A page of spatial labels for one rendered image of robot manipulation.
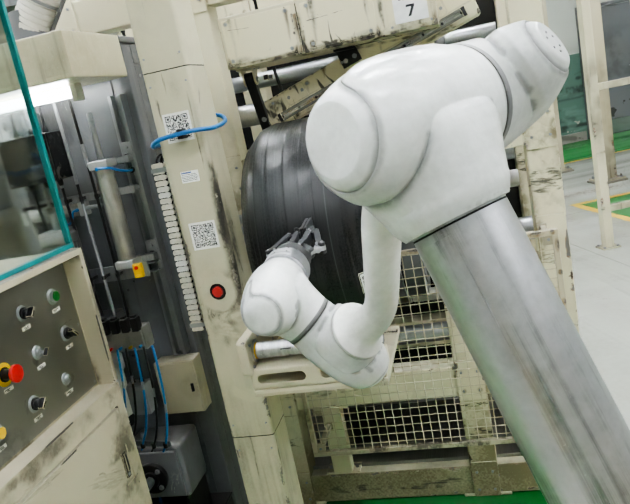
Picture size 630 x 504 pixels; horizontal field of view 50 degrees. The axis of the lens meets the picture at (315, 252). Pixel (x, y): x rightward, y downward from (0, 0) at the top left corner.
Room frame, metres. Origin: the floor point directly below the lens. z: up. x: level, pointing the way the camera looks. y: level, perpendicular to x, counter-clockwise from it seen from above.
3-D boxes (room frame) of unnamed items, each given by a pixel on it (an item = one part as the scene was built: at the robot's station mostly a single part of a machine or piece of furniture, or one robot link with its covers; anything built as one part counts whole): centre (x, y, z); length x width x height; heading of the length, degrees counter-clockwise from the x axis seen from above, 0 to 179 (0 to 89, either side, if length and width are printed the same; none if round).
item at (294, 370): (1.65, 0.05, 0.84); 0.36 x 0.09 x 0.06; 76
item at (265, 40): (2.05, -0.18, 1.71); 0.61 x 0.25 x 0.15; 76
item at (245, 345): (1.83, 0.19, 0.90); 0.40 x 0.03 x 0.10; 166
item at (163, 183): (1.82, 0.36, 1.19); 0.05 x 0.04 x 0.48; 166
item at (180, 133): (1.83, 0.26, 1.50); 0.19 x 0.19 x 0.06; 76
